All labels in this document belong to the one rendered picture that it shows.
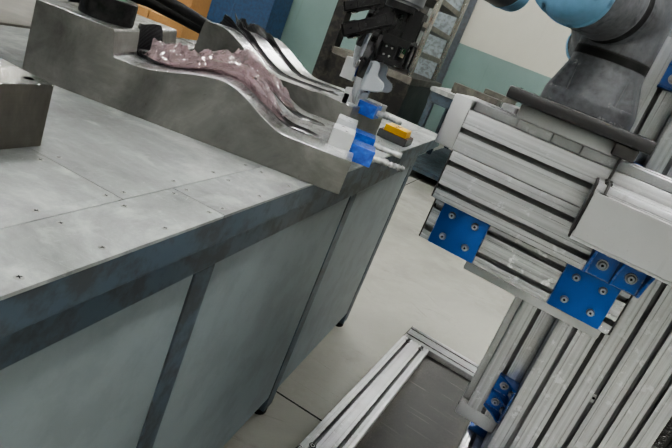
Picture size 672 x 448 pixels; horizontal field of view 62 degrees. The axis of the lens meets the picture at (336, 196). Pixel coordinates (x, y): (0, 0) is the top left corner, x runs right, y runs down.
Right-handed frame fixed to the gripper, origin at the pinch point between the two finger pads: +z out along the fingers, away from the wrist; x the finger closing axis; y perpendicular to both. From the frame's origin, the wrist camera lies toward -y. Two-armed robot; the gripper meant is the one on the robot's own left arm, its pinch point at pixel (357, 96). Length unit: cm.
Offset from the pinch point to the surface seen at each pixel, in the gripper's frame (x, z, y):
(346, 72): 26.6, -1.3, -13.0
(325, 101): -6.9, 2.6, -3.7
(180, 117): -42.3, 8.1, -11.4
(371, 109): -2.2, 1.1, 4.4
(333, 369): 49, 90, 12
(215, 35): -6.8, -0.6, -31.8
